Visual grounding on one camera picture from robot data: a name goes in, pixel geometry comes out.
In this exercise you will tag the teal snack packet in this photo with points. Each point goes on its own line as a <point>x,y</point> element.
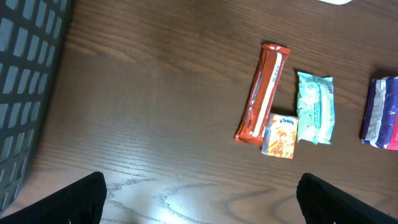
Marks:
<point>315,108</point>

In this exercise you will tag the orange snack packet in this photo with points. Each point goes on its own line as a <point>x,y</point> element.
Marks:
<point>280,135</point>

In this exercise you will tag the red purple snack bag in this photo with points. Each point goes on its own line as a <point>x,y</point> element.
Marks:
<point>380,117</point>

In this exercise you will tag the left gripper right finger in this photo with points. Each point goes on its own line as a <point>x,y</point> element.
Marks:
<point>321,202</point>

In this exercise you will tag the orange red snack bar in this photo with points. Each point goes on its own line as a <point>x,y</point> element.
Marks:
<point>264,85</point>

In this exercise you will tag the white barcode scanner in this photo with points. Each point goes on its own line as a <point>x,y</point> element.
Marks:
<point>336,2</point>

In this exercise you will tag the grey plastic mesh basket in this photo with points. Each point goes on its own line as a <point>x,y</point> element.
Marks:
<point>33,34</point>

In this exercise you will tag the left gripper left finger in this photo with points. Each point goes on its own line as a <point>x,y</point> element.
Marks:
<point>80,202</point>

